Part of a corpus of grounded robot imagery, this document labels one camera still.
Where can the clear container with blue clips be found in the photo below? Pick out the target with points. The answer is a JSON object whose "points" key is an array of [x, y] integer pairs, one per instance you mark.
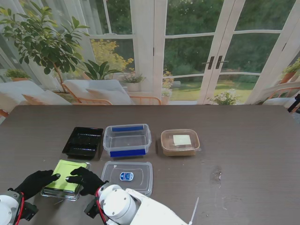
{"points": [[127, 140]]}

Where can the black tripod stand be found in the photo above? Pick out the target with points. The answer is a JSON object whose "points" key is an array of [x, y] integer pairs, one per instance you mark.
{"points": [[295, 103]]}

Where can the clear lid with white label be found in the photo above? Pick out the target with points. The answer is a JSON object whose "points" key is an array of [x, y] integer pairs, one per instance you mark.
{"points": [[181, 139]]}

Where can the black plastic food tray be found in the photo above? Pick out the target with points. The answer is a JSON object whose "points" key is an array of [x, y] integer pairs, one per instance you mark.
{"points": [[83, 140]]}

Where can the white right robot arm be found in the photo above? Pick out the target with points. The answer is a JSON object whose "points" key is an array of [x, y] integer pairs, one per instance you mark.
{"points": [[131, 208]]}

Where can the clear lid with blue sticker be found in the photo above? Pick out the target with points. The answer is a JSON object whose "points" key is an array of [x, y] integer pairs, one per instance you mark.
{"points": [[138, 173]]}

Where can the clear lid with green sheet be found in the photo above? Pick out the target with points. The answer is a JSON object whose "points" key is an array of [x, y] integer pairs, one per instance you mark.
{"points": [[68, 168]]}

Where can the brown kraft paper bowl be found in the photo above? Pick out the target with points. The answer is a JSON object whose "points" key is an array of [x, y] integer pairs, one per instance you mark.
{"points": [[180, 152]]}

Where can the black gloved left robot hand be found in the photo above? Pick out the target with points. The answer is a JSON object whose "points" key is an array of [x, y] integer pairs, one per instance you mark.
{"points": [[35, 181]]}

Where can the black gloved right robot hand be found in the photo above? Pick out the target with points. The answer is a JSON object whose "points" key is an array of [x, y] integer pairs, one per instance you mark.
{"points": [[90, 180]]}

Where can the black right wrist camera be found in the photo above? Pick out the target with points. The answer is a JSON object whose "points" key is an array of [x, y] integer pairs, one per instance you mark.
{"points": [[90, 209]]}

